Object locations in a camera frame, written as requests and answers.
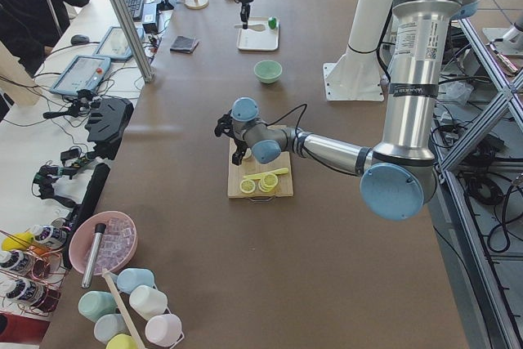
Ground blue teach pendant near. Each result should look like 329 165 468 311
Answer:
49 55 111 96

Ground blue teach pendant far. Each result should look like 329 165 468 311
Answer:
93 26 132 62

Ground aluminium frame post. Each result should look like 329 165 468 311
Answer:
110 0 154 83

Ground pink bowl of ice cubes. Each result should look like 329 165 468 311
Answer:
69 211 138 275

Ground bamboo cutting board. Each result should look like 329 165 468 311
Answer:
227 150 293 200

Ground black long bar device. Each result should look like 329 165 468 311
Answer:
62 163 110 270

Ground yellow plastic knife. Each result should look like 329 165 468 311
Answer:
243 168 289 180

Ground white ceramic spoon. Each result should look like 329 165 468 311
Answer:
234 24 266 32

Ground wooden stick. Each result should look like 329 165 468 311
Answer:
102 268 145 349

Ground aluminium frame truss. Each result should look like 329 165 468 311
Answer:
430 11 522 348

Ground yellow cup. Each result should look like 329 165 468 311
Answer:
105 333 137 349

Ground pink cup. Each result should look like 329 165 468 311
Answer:
145 314 183 347

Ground stacked lemon slices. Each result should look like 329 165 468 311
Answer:
258 174 279 193

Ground grey folded cloth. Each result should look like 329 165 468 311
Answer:
169 35 199 54

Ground green cup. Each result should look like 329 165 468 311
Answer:
78 291 117 323

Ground white cup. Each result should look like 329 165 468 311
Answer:
129 285 168 320

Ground small bottle with label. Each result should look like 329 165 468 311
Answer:
29 225 67 250

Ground mint green bowl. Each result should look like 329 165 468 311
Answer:
253 60 283 84

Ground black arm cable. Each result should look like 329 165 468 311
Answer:
265 103 310 150

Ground black camera stand bracket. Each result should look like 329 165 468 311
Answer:
85 97 134 159

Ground single lemon slice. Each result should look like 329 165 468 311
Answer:
239 179 257 195

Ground cream rabbit print tray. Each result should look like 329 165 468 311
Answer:
236 16 279 51

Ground black computer mouse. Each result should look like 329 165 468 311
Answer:
70 34 91 46

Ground light blue cup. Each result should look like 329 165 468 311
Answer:
117 267 155 294

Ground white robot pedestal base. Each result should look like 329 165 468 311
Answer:
324 0 392 101

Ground grey blue cup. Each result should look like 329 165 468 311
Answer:
93 314 128 344

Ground blue teach pendant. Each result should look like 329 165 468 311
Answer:
93 26 132 62
49 55 111 96

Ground person in black sweater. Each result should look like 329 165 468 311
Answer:
1 0 90 75

